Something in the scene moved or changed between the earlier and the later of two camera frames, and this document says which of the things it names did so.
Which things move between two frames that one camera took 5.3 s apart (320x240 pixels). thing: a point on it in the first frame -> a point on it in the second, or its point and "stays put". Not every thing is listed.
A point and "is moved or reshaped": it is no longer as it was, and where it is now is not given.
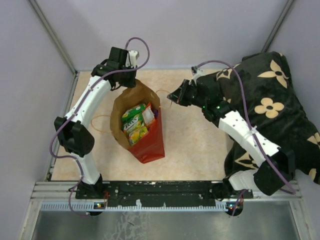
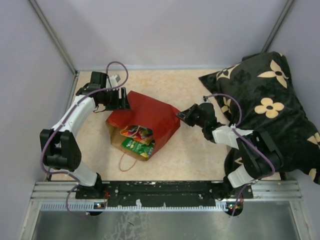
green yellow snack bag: x=133 y=124 -> x=138 y=147
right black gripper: x=178 y=96 -> x=183 y=115
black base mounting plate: x=160 y=193 stays put
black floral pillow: x=259 y=89 stays put
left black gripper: x=132 y=83 -> x=123 y=104
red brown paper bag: x=136 y=122 is moved or reshaped
